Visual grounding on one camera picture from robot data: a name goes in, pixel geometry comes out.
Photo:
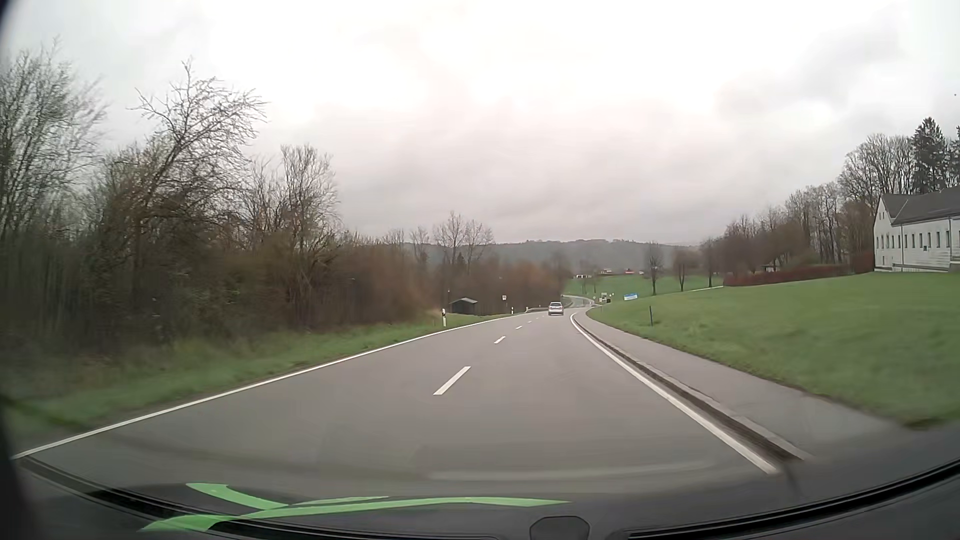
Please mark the dark wooden shelter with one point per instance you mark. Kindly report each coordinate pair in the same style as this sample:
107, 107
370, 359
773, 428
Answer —
463, 306

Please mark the grey asphalt side path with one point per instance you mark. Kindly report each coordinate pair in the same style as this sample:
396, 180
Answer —
720, 390

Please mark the row of bare trees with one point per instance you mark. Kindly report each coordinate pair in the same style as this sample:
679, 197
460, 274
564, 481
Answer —
825, 217

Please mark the bare tree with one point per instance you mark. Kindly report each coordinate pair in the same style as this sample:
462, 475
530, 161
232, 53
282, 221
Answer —
682, 266
653, 264

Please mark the car's own bonnet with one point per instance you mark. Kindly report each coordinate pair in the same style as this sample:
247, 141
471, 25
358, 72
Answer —
480, 517

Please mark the road markings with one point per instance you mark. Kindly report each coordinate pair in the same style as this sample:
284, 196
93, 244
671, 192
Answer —
451, 380

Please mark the wood of bare trees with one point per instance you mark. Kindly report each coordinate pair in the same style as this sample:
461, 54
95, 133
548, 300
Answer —
187, 255

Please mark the grass verge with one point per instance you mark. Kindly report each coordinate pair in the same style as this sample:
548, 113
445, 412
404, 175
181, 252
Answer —
187, 371

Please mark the grey asphalt road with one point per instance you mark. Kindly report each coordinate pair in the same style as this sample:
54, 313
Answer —
540, 390

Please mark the green grass field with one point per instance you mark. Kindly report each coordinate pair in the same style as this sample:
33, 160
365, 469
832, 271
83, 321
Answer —
825, 330

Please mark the silver car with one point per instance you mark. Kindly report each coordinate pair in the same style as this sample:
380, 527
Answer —
555, 308

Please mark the white building with dark roof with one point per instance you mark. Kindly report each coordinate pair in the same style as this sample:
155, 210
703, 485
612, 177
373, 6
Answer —
919, 232

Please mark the wooded hill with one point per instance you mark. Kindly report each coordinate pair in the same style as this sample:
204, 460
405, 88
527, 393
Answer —
585, 253

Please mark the reddish brown hedge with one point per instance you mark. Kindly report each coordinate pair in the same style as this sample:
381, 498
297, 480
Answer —
787, 274

